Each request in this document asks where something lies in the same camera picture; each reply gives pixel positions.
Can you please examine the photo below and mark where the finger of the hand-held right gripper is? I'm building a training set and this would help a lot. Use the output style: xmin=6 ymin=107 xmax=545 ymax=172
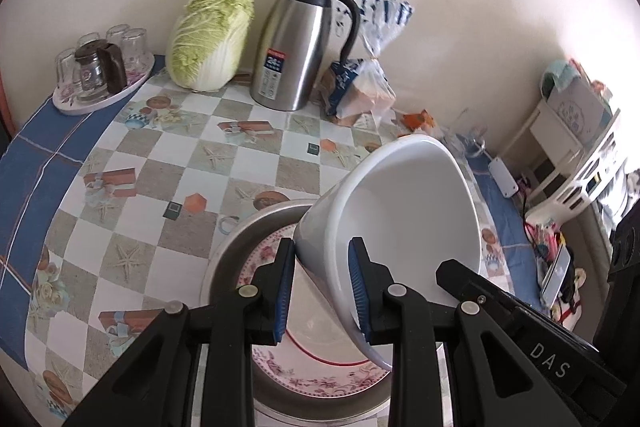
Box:
xmin=436 ymin=259 xmax=517 ymax=324

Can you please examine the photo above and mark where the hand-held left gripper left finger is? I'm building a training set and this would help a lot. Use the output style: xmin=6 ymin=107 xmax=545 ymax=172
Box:
xmin=62 ymin=237 xmax=297 ymax=427

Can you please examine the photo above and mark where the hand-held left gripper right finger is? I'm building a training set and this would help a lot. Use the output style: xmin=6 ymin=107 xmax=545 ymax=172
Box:
xmin=348 ymin=237 xmax=571 ymax=427

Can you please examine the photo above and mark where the small red-rimmed bowl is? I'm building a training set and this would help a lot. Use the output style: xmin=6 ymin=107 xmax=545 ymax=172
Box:
xmin=277 ymin=257 xmax=383 ymax=365

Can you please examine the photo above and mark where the steel basin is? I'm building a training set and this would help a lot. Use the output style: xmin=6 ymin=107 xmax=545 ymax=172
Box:
xmin=200 ymin=199 xmax=396 ymax=418

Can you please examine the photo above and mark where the pink floral plate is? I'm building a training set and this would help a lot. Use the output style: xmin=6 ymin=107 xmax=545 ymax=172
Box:
xmin=236 ymin=224 xmax=391 ymax=400

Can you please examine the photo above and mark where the large white bowl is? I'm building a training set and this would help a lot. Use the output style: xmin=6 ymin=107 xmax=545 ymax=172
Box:
xmin=293 ymin=134 xmax=485 ymax=370

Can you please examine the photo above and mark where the smartphone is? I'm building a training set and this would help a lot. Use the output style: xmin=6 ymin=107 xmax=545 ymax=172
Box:
xmin=541 ymin=246 xmax=572 ymax=308

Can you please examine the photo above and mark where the colourful trinket bundle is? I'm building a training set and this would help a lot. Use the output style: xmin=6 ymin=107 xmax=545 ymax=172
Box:
xmin=525 ymin=222 xmax=563 ymax=258

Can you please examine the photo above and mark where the white power strip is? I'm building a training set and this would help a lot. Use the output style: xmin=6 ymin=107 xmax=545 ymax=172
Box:
xmin=489 ymin=158 xmax=520 ymax=198

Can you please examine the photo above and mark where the white plastic rack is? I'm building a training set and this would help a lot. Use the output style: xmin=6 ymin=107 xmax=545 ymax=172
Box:
xmin=500 ymin=99 xmax=631 ymax=220

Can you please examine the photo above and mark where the clear glass mug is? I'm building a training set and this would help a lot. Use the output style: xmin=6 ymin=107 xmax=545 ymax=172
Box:
xmin=442 ymin=109 xmax=488 ymax=158

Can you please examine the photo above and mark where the printed checkered tablecloth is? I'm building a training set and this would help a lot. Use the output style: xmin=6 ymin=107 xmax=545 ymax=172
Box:
xmin=0 ymin=54 xmax=566 ymax=427

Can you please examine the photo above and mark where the orange snack packet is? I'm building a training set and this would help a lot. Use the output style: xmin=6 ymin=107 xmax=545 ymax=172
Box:
xmin=400 ymin=111 xmax=436 ymax=132

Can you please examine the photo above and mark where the bagged bread loaf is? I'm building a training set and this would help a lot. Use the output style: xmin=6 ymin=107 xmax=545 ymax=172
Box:
xmin=320 ymin=0 xmax=415 ymax=128

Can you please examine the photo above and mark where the light cardboard box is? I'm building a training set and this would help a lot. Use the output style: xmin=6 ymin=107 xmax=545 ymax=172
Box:
xmin=540 ymin=59 xmax=613 ymax=142

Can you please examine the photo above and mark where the steel thermos jug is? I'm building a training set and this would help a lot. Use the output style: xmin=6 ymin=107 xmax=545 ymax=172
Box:
xmin=250 ymin=0 xmax=362 ymax=112

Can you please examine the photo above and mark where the white oval tray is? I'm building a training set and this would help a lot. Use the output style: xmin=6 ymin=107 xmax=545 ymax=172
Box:
xmin=52 ymin=53 xmax=156 ymax=115

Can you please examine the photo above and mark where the napa cabbage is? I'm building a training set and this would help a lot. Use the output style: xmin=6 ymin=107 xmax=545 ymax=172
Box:
xmin=166 ymin=0 xmax=256 ymax=92

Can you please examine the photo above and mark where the glass pot with dark lid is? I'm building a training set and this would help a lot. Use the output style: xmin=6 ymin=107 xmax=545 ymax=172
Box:
xmin=75 ymin=42 xmax=128 ymax=95

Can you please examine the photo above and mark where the black cable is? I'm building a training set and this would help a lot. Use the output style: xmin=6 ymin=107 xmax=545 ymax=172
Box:
xmin=517 ymin=179 xmax=532 ymax=228

